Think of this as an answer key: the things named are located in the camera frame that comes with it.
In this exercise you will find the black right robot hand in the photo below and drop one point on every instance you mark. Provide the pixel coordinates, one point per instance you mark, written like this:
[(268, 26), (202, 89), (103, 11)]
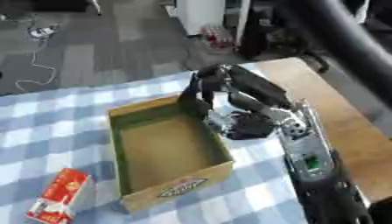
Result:
[(255, 86)]

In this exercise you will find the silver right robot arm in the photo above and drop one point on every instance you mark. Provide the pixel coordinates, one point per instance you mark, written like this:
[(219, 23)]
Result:
[(306, 145)]

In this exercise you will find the tan cardboard box green inside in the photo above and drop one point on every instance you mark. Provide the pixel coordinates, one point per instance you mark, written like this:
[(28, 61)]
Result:
[(168, 148)]

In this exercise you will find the black chair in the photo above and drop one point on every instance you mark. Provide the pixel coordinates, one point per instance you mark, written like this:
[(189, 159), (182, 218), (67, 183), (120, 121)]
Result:
[(275, 38)]

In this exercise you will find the red and white object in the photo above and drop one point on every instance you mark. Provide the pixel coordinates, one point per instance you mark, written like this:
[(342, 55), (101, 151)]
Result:
[(218, 36)]

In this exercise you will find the white cabinet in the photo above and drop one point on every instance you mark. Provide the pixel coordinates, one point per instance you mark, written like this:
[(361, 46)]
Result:
[(200, 16)]

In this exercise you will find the thick black curved bar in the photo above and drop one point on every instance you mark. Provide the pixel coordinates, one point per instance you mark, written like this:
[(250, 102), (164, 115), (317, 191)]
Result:
[(352, 43)]

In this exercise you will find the red and white carton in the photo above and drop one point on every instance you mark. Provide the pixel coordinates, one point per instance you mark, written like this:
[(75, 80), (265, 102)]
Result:
[(60, 197)]

